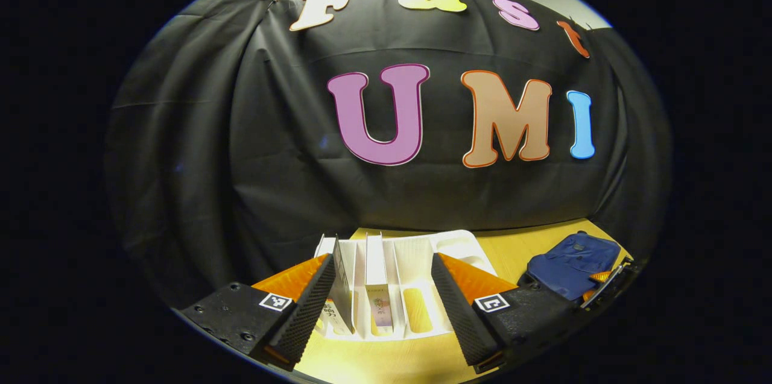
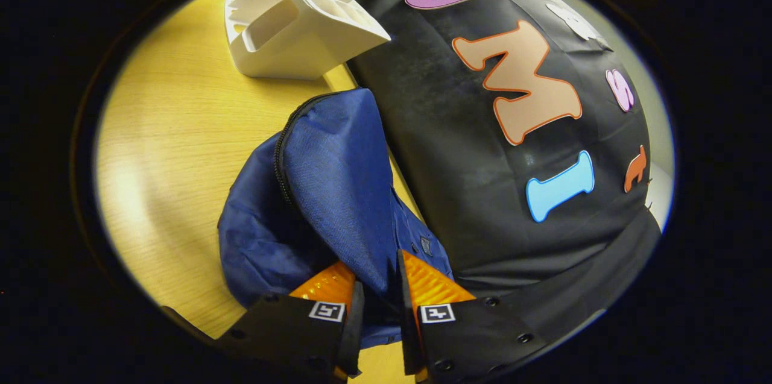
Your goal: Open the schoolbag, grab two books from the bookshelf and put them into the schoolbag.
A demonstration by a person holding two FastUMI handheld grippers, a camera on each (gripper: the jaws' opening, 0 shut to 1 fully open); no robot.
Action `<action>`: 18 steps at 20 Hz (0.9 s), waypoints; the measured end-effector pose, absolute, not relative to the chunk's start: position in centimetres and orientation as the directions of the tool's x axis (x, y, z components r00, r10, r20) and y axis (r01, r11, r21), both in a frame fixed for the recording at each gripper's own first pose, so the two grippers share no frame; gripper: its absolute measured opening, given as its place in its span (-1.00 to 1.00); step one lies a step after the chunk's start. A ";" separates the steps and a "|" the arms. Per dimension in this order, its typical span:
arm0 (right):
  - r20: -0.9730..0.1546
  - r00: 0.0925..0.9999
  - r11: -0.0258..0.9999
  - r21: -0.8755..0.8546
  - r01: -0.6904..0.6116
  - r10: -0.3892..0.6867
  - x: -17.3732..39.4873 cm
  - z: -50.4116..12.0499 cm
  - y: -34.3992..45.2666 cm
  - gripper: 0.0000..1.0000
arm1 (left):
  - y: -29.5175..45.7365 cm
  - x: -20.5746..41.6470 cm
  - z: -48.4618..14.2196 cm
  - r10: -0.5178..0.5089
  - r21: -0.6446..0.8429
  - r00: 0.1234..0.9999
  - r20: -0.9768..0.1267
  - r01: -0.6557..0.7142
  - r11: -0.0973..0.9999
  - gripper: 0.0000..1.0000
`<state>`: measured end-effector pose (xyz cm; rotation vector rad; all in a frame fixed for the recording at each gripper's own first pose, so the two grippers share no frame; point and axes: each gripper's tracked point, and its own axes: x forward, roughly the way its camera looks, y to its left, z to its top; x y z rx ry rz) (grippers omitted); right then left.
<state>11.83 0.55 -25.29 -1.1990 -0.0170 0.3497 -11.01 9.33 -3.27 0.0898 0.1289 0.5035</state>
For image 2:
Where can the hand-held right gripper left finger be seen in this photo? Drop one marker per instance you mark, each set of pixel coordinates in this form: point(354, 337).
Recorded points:
point(354, 330)

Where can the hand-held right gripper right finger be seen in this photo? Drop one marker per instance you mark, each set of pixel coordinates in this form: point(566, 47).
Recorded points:
point(409, 324)

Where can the blue schoolbag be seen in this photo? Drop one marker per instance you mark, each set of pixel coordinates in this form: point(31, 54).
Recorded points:
point(338, 179)

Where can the white plastic bookshelf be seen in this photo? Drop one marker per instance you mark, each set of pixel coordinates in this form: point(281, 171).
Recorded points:
point(301, 40)

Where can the black backdrop cloth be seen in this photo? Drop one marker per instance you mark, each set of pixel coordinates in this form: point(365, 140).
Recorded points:
point(458, 191)

